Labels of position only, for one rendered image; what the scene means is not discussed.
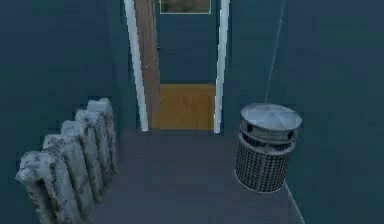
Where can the grey mesh rubbish bin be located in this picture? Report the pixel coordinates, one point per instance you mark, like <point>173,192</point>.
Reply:
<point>266,146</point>

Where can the white cast iron radiator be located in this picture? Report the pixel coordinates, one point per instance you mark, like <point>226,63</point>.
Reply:
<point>66,160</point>

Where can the framed wall picture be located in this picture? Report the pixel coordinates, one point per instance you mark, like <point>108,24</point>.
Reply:
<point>185,5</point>

